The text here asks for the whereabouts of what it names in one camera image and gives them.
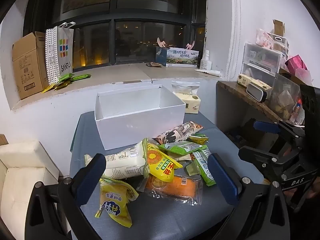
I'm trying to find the clear plastic drawer unit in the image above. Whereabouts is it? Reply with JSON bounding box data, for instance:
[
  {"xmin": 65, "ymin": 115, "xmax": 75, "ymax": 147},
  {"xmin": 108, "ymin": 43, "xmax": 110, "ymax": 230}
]
[{"xmin": 241, "ymin": 42, "xmax": 285, "ymax": 80}]

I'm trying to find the person's right hand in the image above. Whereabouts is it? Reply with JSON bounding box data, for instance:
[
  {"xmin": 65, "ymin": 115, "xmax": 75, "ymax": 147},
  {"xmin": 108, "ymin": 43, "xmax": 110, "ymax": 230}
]
[{"xmin": 306, "ymin": 180, "xmax": 320, "ymax": 205}]

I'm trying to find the white plastic bottle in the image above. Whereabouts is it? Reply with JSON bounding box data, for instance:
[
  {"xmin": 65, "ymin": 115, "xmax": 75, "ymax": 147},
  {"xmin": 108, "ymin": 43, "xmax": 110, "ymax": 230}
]
[{"xmin": 199, "ymin": 50, "xmax": 212, "ymax": 70}]

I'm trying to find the brown cardboard box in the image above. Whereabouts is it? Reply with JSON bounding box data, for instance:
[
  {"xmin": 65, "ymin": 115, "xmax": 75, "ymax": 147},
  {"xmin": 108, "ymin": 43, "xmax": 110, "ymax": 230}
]
[{"xmin": 12, "ymin": 31, "xmax": 50, "ymax": 100}]

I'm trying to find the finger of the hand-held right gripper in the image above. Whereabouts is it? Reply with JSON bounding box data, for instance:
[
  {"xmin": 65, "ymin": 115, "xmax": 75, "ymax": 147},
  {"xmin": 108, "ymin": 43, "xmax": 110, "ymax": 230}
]
[
  {"xmin": 238, "ymin": 144, "xmax": 300, "ymax": 180},
  {"xmin": 253, "ymin": 120, "xmax": 307, "ymax": 143}
]

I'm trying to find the cream red striped packet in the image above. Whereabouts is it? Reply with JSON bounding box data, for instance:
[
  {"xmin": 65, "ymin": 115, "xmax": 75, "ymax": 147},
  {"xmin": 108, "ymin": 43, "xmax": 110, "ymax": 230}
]
[{"xmin": 172, "ymin": 154, "xmax": 192, "ymax": 162}]

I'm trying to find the white black small device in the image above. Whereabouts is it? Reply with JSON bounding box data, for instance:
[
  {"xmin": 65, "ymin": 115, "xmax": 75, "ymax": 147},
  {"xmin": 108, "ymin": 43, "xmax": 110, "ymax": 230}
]
[{"xmin": 246, "ymin": 82, "xmax": 268, "ymax": 103}]

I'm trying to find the wooden shelf board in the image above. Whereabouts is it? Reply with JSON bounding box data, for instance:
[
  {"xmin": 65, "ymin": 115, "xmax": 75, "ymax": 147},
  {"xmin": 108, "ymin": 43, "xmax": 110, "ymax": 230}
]
[{"xmin": 216, "ymin": 80, "xmax": 300, "ymax": 128}]

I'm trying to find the orange clear snack packet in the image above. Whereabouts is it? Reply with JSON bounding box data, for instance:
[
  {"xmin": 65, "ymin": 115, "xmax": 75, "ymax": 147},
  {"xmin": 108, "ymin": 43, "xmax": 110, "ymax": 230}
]
[{"xmin": 136, "ymin": 174, "xmax": 203, "ymax": 205}]

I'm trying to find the dark blue box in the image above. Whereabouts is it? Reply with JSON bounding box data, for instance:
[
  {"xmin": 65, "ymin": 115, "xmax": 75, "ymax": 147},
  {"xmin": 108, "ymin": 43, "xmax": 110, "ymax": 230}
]
[{"xmin": 155, "ymin": 46, "xmax": 168, "ymax": 64}]

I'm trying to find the green yellow snack packet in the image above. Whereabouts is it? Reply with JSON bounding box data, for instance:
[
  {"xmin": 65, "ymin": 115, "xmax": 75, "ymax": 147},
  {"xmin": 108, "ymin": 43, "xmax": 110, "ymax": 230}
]
[{"xmin": 189, "ymin": 133, "xmax": 209, "ymax": 145}]

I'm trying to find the yellow sunflower snack packet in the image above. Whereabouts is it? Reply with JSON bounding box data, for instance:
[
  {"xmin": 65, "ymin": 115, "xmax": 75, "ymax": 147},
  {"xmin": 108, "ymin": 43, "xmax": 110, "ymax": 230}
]
[{"xmin": 146, "ymin": 142, "xmax": 183, "ymax": 183}]

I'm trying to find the dark framed window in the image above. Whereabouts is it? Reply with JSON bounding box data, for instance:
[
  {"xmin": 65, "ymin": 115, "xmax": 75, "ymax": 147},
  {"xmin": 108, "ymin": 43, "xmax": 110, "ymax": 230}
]
[{"xmin": 24, "ymin": 0, "xmax": 207, "ymax": 74}]

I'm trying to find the pink floral box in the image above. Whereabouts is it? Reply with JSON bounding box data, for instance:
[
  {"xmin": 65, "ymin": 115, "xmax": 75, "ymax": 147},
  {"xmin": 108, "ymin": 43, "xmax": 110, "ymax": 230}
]
[{"xmin": 256, "ymin": 28, "xmax": 274, "ymax": 49}]

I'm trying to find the yellow cartoon snack packet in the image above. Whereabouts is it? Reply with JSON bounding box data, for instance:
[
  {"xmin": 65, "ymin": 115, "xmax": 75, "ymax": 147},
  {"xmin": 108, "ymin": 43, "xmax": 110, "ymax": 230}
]
[{"xmin": 94, "ymin": 176, "xmax": 139, "ymax": 228}]

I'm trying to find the cream tissue pack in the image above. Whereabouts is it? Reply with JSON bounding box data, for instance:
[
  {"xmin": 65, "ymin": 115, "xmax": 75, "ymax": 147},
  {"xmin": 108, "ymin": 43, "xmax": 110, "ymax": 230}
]
[{"xmin": 171, "ymin": 81, "xmax": 202, "ymax": 114}]

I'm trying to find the cream rectangular box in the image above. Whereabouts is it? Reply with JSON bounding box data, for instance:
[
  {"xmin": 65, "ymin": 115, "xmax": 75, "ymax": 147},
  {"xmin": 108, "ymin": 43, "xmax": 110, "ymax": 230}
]
[{"xmin": 237, "ymin": 74, "xmax": 272, "ymax": 92}]

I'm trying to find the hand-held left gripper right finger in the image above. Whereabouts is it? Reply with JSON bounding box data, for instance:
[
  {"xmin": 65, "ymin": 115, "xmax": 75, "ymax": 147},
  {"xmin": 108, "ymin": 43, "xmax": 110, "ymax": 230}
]
[{"xmin": 207, "ymin": 153, "xmax": 292, "ymax": 240}]

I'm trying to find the small green jelly packet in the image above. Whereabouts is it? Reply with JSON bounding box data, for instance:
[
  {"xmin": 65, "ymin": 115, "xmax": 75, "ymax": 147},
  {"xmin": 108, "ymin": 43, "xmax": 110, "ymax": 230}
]
[{"xmin": 184, "ymin": 161, "xmax": 200, "ymax": 177}]

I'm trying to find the white paper shopping bag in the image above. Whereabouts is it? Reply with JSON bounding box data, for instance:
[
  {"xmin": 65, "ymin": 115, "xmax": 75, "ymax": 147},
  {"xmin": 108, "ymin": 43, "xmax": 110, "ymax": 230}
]
[{"xmin": 45, "ymin": 21, "xmax": 75, "ymax": 85}]

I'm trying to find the white cotton swab box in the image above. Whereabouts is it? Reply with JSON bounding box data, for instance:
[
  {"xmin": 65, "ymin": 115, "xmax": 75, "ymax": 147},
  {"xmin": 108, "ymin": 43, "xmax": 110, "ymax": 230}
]
[{"xmin": 269, "ymin": 33, "xmax": 289, "ymax": 53}]

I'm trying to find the long green white packet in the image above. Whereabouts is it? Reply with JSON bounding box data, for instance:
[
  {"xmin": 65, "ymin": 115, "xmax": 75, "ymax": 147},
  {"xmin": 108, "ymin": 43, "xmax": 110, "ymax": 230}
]
[{"xmin": 191, "ymin": 145, "xmax": 217, "ymax": 187}]

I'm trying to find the small colourful bottle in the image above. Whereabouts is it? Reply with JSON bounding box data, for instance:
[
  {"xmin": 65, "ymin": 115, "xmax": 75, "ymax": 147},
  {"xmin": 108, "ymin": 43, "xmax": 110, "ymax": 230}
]
[{"xmin": 291, "ymin": 100, "xmax": 305, "ymax": 125}]

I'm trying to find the green white label packet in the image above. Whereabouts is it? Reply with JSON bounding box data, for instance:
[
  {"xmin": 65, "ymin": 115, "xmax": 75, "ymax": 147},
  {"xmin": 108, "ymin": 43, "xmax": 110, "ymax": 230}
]
[{"xmin": 157, "ymin": 141, "xmax": 200, "ymax": 155}]

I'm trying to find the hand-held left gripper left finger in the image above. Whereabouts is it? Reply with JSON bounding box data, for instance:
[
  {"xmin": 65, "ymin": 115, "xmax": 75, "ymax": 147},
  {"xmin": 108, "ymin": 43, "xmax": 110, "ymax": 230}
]
[{"xmin": 25, "ymin": 153, "xmax": 108, "ymax": 240}]

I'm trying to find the blue grey tablecloth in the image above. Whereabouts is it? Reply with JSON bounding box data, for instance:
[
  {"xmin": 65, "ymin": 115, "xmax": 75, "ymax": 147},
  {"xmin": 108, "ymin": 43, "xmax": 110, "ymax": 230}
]
[{"xmin": 70, "ymin": 111, "xmax": 265, "ymax": 240}]

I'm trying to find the cream leather sofa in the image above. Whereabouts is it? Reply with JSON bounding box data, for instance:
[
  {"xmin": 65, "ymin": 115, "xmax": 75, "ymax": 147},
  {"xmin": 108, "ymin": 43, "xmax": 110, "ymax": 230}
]
[{"xmin": 0, "ymin": 140, "xmax": 73, "ymax": 240}]

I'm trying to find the long landscape print box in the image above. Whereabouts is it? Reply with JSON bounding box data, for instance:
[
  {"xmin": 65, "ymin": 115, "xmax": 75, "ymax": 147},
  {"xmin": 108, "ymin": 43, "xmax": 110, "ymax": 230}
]
[{"xmin": 165, "ymin": 47, "xmax": 200, "ymax": 68}]

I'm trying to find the pile of green packets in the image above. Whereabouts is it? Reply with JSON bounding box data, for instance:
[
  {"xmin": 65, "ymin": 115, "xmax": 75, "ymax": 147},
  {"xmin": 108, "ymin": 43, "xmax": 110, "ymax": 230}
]
[{"xmin": 41, "ymin": 72, "xmax": 92, "ymax": 94}]

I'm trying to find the cow print snack packet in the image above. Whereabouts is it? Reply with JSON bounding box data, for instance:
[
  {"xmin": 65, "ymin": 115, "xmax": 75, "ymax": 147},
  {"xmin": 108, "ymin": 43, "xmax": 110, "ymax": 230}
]
[{"xmin": 152, "ymin": 121, "xmax": 204, "ymax": 144}]

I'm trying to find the white bread packet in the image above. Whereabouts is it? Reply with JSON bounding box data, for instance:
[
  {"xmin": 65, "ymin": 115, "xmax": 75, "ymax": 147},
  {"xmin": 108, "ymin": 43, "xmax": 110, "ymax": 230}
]
[{"xmin": 84, "ymin": 139, "xmax": 150, "ymax": 180}]

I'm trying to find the small open cardboard box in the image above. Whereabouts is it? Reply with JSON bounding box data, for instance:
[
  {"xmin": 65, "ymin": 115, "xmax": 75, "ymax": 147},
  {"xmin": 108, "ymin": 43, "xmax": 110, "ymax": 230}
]
[{"xmin": 272, "ymin": 19, "xmax": 285, "ymax": 37}]

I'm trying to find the clear plastic container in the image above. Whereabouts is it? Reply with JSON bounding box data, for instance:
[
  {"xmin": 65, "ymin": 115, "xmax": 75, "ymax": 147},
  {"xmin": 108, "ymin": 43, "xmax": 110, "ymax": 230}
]
[{"xmin": 269, "ymin": 72, "xmax": 304, "ymax": 120}]

